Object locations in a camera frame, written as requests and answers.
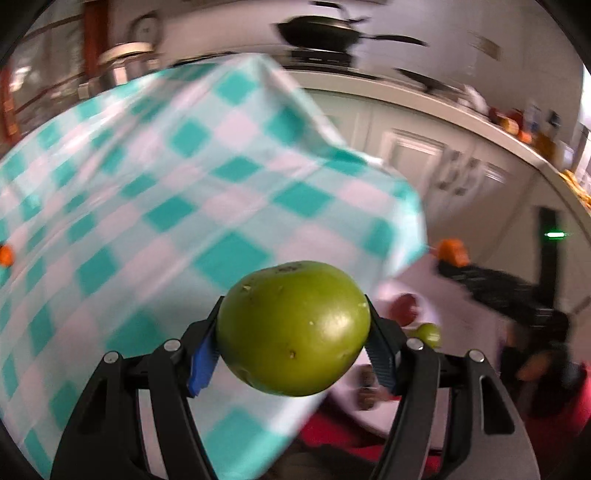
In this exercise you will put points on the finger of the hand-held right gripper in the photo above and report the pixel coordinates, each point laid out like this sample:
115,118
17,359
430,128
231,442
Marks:
457,273

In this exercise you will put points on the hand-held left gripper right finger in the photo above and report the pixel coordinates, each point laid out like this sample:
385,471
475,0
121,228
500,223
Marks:
381,364

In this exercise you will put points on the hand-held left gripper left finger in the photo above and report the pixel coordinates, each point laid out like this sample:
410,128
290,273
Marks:
201,369

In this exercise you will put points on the large orange tangerine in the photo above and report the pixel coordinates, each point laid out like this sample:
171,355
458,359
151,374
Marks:
451,251

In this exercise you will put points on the white plate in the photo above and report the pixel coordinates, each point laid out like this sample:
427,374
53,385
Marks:
443,307

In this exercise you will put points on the small green round fruit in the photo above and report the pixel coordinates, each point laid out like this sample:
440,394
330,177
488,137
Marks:
427,335

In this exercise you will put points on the red apple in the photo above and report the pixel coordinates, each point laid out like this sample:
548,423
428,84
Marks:
405,309

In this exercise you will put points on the large green round fruit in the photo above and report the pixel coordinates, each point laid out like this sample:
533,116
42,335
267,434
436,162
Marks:
293,327

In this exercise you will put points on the red cloth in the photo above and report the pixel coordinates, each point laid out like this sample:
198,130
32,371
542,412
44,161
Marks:
332,436

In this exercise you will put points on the white cabinet doors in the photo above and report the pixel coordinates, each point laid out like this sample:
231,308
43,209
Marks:
415,157

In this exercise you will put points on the white kitchen counter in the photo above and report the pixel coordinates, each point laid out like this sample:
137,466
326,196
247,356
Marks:
461,110

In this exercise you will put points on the bottles on counter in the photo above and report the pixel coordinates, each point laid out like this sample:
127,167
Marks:
545,131

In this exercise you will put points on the teal white checkered tablecloth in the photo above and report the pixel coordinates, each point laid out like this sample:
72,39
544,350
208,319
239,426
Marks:
184,184

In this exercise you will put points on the dark shallow pan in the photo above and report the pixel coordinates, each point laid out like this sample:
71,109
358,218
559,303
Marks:
425,81

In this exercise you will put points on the small orange tangerine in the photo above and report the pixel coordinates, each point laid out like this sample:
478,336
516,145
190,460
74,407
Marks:
4,254

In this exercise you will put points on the black stove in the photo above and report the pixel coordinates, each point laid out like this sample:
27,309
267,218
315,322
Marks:
323,60

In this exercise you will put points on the black frying pan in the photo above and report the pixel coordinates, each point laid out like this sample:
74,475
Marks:
323,30

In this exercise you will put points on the steel cooking pot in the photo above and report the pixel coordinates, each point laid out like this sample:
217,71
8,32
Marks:
124,62

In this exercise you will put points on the wooden chair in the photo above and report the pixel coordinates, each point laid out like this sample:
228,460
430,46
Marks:
90,41

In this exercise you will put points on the round wall clock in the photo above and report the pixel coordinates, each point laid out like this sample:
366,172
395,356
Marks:
147,28

